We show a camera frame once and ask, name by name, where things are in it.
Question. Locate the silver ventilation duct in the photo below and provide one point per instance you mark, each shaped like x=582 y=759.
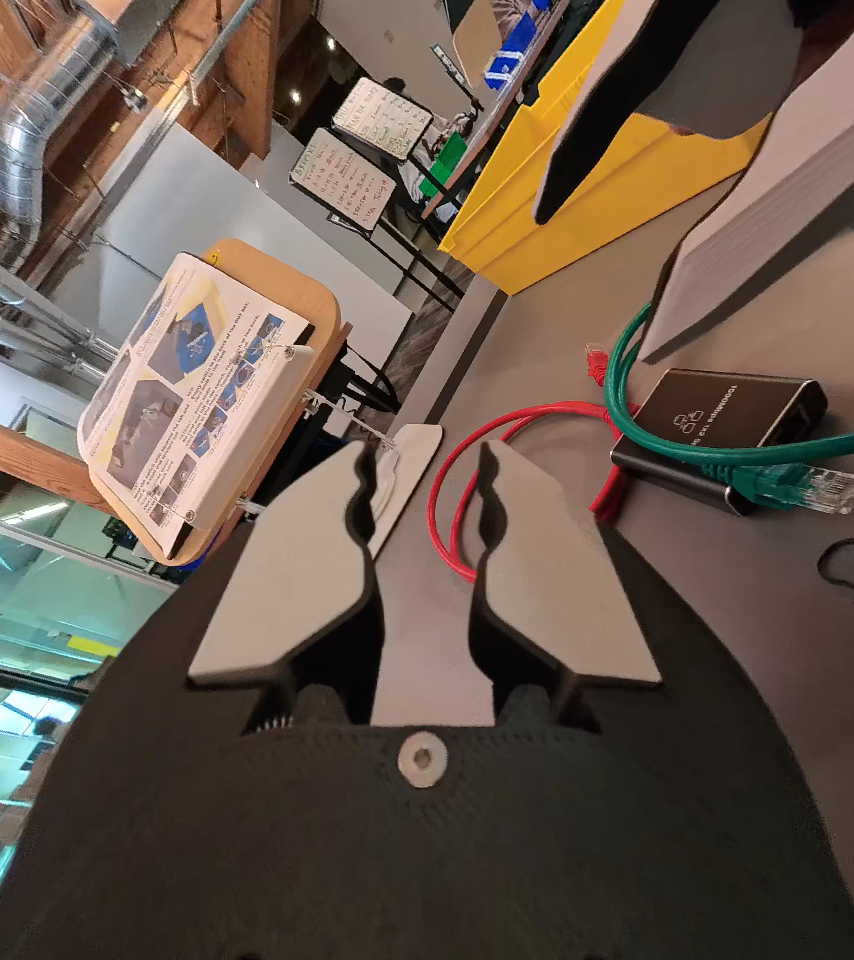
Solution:
x=29 y=150

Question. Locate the blue storage box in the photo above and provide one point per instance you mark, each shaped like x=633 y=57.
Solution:
x=508 y=64

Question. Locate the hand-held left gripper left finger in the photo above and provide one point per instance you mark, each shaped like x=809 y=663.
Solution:
x=284 y=585

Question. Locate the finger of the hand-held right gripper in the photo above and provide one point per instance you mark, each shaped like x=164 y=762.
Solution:
x=719 y=67
x=787 y=217

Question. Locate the yellow plastic bin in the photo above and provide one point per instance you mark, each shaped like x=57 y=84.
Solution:
x=517 y=247

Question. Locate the whiteboard with handwriting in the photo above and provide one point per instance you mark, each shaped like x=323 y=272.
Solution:
x=385 y=120
x=344 y=180

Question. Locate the printed instruction sheet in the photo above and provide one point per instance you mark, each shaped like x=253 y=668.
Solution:
x=194 y=390

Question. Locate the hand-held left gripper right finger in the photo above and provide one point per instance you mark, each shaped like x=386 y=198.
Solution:
x=562 y=600

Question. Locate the black network switch box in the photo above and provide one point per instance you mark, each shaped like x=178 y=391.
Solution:
x=697 y=409

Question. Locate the green box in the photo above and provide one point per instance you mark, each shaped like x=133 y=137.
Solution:
x=448 y=159

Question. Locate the instruction sheet on wooden stand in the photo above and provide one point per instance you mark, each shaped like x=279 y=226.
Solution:
x=284 y=285

